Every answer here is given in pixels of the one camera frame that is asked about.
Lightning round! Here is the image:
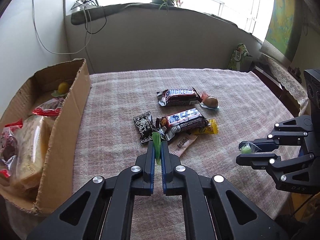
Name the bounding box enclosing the black camera box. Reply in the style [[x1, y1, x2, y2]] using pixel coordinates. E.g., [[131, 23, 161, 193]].
[[304, 69, 320, 116]]

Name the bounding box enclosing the brown egg snack packet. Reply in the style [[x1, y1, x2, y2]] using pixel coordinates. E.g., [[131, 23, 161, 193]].
[[200, 92, 219, 110]]

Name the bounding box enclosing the pink beige snack sachet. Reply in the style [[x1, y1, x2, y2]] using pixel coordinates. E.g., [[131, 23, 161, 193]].
[[168, 133, 197, 157]]

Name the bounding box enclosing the black cable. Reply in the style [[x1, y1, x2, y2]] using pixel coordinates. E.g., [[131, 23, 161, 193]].
[[75, 0, 108, 35]]

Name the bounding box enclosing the brown Snickers bar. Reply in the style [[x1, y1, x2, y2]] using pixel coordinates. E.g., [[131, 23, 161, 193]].
[[157, 88, 202, 107]]

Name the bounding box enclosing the yellow round candy in box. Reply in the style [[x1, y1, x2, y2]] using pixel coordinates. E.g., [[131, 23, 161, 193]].
[[51, 82, 70, 98]]

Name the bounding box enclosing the dark green windowsill mat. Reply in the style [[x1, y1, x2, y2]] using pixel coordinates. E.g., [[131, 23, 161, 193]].
[[70, 3, 263, 43]]

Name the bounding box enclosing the lace covered side furniture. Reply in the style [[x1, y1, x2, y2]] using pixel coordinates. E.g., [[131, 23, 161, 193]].
[[259, 40, 309, 116]]

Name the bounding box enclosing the red sealed dried fruit bag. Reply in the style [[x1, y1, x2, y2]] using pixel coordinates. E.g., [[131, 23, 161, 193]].
[[32, 97, 65, 117]]

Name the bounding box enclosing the small green round candy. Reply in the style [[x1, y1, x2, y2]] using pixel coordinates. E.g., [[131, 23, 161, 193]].
[[239, 141, 261, 154]]

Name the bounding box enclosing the green snack bag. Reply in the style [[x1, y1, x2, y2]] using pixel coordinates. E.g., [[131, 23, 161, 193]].
[[227, 43, 253, 72]]

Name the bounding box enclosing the green landscape wall picture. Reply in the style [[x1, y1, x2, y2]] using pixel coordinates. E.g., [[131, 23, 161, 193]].
[[260, 0, 303, 67]]

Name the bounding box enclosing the white cable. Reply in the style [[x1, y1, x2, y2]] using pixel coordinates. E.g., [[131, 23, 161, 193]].
[[31, 0, 93, 55]]

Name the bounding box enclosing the pink checkered table cloth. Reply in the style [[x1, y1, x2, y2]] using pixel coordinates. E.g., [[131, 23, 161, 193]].
[[4, 68, 309, 240]]

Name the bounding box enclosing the brown cardboard box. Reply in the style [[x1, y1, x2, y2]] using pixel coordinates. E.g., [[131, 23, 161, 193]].
[[1, 59, 91, 215]]

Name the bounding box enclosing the wrapped bread cake package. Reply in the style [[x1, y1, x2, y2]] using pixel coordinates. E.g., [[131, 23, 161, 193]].
[[11, 115, 54, 193]]

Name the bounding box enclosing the black patterned snack packet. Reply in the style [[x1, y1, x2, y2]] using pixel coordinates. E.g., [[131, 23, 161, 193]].
[[133, 111, 156, 144]]

